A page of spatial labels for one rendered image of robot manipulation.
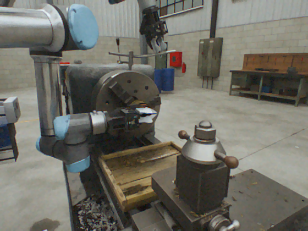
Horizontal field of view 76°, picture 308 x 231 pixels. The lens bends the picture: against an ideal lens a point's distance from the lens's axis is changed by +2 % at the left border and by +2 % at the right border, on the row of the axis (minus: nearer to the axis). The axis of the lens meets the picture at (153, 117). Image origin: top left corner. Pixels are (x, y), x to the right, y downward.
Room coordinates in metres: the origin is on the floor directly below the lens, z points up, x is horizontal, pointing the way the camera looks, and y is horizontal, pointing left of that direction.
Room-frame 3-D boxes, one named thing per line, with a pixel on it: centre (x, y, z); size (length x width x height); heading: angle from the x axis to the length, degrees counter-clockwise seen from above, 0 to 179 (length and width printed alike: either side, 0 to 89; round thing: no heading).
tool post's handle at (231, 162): (0.28, -0.12, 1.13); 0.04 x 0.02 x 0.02; 28
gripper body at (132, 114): (0.67, 0.11, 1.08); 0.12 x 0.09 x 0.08; 117
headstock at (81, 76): (1.27, 0.33, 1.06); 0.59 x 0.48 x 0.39; 28
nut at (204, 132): (0.33, -0.09, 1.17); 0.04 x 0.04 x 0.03
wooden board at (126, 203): (0.68, 0.00, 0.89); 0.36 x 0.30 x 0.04; 118
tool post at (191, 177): (0.34, -0.09, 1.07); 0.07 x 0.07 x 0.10; 28
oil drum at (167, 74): (8.41, -0.59, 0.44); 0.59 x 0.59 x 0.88
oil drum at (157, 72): (7.65, -0.02, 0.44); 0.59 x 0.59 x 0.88
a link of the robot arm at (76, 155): (0.61, 0.27, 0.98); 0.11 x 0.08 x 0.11; 61
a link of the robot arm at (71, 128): (0.60, 0.26, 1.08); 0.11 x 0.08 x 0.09; 117
